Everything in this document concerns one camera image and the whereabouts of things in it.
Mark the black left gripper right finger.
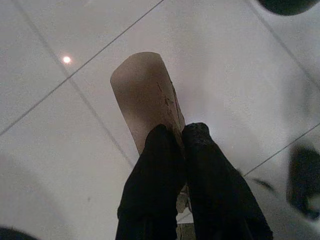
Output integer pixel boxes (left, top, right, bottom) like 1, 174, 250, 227
181, 121, 273, 240

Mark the brown cardboard tube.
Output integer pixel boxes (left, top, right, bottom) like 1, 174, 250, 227
109, 51, 193, 240

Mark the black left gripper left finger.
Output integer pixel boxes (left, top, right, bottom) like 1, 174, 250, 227
114, 124, 187, 240

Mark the black robot foot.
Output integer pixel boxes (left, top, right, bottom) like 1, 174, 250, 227
286, 146, 320, 222
257, 0, 319, 17

